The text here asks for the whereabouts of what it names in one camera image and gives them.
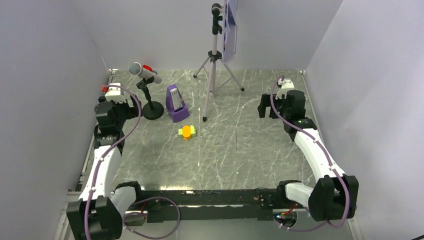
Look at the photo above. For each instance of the lilac tripod music stand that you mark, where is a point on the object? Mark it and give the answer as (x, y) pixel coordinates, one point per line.
(214, 56)

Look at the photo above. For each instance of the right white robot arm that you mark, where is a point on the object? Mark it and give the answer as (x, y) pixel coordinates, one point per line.
(334, 195)

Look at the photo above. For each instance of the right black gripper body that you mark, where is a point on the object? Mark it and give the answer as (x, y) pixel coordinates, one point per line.
(279, 105)

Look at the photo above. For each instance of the purple metronome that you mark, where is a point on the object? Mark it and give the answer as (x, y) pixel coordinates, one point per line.
(175, 105)

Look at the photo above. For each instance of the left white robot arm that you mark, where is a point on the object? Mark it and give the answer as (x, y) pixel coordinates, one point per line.
(98, 213)

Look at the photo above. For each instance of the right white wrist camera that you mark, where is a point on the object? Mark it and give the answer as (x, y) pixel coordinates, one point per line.
(285, 85)

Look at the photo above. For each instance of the silver toy microphone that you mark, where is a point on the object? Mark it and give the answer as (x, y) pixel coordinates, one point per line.
(136, 69)

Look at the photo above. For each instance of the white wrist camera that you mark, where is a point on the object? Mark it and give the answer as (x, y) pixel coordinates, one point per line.
(285, 85)
(114, 93)

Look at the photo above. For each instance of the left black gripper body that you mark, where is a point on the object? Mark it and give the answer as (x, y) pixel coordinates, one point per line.
(125, 112)

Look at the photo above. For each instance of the sheet music paper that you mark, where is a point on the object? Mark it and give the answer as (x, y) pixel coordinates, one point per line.
(230, 28)

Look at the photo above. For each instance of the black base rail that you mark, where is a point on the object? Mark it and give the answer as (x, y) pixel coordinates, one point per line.
(219, 204)

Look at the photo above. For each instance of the orange green toy block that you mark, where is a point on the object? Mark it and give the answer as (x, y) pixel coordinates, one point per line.
(187, 132)

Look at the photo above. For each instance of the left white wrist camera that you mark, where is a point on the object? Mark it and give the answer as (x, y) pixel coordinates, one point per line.
(114, 93)

